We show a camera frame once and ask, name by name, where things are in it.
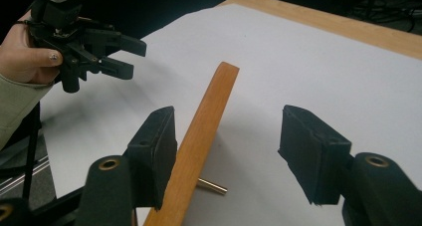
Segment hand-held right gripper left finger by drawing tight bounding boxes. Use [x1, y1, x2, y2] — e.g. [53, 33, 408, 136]
[125, 106, 178, 211]

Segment aluminium floor rail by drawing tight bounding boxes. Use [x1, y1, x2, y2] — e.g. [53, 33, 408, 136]
[0, 154, 51, 196]

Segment brass pin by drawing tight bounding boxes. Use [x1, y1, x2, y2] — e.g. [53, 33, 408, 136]
[197, 177, 229, 196]

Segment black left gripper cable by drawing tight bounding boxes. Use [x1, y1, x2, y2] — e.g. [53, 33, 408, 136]
[21, 103, 42, 200]

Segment white paper sheet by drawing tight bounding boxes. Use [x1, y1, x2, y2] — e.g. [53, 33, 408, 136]
[39, 3, 422, 226]

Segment black floor cables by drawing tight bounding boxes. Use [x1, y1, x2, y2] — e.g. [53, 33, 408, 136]
[344, 0, 422, 33]

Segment wooden board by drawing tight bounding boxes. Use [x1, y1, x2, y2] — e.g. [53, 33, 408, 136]
[142, 61, 241, 226]

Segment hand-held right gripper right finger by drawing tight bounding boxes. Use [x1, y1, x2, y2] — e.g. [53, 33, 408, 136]
[278, 105, 352, 206]

